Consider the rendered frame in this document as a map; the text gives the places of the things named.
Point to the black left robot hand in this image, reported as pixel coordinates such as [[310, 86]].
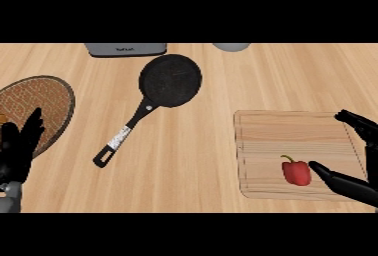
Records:
[[15, 150]]

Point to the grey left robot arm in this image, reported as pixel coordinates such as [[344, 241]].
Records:
[[9, 198]]

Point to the grey rectangular appliance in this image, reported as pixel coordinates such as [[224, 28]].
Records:
[[125, 49]]

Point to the black frying pan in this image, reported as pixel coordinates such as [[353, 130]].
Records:
[[164, 88]]

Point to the red bell pepper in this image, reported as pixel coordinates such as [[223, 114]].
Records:
[[297, 172]]

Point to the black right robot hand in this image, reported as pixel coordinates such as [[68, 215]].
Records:
[[351, 186]]

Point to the wooden cutting board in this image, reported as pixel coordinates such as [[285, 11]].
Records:
[[289, 146]]

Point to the brown woven oval placemat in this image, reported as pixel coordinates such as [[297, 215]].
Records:
[[37, 106]]

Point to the grey round container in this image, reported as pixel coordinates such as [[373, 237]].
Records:
[[230, 46]]

